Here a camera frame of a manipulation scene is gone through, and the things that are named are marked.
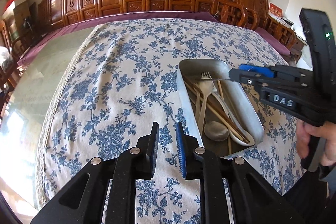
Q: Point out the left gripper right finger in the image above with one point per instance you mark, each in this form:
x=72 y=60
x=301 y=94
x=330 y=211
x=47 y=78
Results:
x=231 y=191

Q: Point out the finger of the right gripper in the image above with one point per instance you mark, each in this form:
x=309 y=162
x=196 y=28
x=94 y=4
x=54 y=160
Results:
x=264 y=71
x=250 y=78

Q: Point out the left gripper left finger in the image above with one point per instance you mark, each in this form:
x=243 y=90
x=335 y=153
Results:
x=103 y=191

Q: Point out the brown wooden chopstick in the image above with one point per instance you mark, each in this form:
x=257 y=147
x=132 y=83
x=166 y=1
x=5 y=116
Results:
x=225 y=108
x=210 y=105

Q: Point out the large white rice spoon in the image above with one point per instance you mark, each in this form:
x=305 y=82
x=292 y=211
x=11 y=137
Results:
x=239 y=135

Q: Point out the silver metal fork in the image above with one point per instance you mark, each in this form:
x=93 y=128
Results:
x=206 y=77

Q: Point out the person's right hand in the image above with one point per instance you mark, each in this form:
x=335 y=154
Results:
x=304 y=133

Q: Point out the purple armchair cushion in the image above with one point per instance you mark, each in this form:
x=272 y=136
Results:
x=279 y=47

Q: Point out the wooden side table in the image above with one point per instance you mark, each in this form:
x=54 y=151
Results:
x=296 y=49

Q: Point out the grey metal tray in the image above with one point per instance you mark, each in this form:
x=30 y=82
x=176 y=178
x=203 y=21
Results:
x=234 y=96

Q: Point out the white plastic fork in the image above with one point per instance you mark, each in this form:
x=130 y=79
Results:
x=206 y=88

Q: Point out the red gift box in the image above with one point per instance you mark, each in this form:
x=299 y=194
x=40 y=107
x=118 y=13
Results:
x=275 y=11

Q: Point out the metal tablespoon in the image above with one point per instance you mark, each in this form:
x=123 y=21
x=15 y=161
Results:
x=215 y=130

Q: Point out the carved wooden armchair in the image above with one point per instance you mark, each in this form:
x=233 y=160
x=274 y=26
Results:
x=259 y=19

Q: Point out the blue floral tablecloth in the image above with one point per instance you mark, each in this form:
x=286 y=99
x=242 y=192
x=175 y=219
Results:
x=120 y=81

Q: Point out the purple bench cushion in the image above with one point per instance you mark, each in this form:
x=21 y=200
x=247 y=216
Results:
x=32 y=53

